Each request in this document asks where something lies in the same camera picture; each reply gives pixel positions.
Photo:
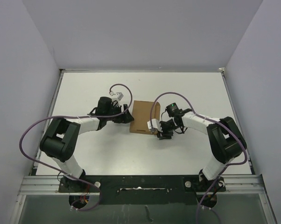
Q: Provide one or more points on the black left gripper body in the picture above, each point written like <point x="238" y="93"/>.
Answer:
<point x="115" y="108"/>

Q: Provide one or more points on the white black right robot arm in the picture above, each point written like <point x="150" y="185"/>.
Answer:
<point x="225" y="138"/>

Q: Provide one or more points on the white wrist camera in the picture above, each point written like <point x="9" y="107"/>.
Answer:
<point x="154" y="126"/>
<point x="116" y="96"/>

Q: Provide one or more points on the brown cardboard box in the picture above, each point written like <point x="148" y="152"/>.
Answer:
<point x="141" y="114"/>

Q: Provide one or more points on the aluminium frame rail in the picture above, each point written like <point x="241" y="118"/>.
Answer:
<point x="53" y="185"/>

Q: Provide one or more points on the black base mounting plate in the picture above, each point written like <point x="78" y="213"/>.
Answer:
<point x="142" y="190"/>

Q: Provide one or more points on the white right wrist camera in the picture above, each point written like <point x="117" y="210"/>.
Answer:
<point x="154" y="126"/>

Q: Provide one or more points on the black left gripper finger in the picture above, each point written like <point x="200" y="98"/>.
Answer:
<point x="128" y="118"/>
<point x="120" y="121"/>

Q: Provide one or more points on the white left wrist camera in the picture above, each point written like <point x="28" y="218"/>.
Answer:
<point x="116" y="96"/>

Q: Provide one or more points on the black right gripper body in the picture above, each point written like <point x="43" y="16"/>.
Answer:
<point x="167" y="128"/>

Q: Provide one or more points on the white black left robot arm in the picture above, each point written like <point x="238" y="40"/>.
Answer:
<point x="60" y="138"/>

